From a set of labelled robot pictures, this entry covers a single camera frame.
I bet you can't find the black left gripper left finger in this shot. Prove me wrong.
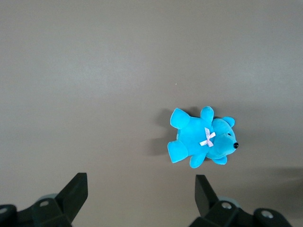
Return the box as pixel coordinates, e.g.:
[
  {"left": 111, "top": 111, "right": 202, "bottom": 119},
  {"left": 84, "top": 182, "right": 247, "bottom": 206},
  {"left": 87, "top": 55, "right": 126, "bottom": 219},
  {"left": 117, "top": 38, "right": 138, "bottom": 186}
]
[{"left": 0, "top": 172, "right": 89, "bottom": 227}]

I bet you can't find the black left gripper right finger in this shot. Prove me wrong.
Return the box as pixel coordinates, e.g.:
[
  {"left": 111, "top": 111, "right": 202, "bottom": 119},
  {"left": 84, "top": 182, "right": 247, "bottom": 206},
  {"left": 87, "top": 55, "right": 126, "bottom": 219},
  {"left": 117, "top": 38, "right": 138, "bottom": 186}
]
[{"left": 189, "top": 174, "right": 292, "bottom": 227}]

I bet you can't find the blue plush teddy bear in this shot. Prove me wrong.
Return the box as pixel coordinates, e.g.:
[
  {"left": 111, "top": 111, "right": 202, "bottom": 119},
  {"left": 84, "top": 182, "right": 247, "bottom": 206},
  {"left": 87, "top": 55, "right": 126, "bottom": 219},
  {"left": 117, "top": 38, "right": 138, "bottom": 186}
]
[{"left": 167, "top": 105, "right": 240, "bottom": 169}]

